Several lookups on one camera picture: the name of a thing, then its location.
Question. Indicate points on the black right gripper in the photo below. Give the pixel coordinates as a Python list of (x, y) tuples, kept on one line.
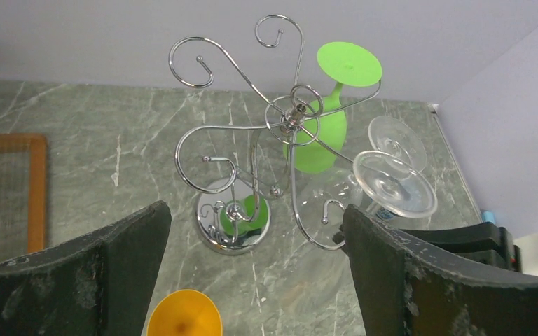
[(484, 243)]

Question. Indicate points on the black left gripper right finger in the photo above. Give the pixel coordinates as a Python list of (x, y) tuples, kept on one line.
[(407, 286)]

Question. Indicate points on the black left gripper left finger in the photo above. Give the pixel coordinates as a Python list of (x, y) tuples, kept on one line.
[(100, 283)]

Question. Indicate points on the clear champagne flute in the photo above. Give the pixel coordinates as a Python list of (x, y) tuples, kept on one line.
[(387, 181)]

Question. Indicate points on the clear wine glass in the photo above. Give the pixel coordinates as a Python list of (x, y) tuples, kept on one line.
[(392, 136)]

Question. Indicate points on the green wine glass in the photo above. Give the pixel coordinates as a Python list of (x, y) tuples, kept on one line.
[(315, 127)]

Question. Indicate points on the orange wooden dish rack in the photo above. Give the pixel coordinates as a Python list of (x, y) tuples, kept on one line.
[(23, 194)]

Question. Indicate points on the chrome wine glass rack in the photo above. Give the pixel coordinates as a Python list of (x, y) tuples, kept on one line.
[(233, 213)]

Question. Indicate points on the blue white round tin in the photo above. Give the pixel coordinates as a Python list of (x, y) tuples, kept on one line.
[(385, 215)]

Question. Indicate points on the orange goblet front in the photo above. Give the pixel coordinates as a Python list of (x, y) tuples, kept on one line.
[(185, 312)]

